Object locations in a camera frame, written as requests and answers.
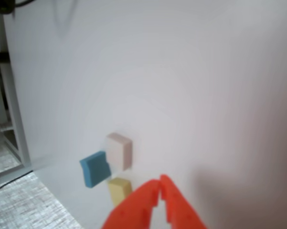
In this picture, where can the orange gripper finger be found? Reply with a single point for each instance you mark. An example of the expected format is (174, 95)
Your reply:
(179, 210)
(131, 210)

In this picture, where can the yellow foam cuboid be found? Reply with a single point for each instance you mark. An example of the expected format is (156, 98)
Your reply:
(118, 190)

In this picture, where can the blue foam cuboid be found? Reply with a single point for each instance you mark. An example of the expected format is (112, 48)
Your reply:
(95, 169)

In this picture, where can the white foam cuboid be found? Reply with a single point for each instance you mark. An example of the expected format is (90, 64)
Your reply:
(115, 150)

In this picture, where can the grey woven rug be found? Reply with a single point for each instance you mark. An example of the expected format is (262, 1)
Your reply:
(26, 207)

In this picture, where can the white shelf frame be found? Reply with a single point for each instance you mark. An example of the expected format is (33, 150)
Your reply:
(16, 119)

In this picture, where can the black camera device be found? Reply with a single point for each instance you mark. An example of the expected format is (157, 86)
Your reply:
(4, 8)

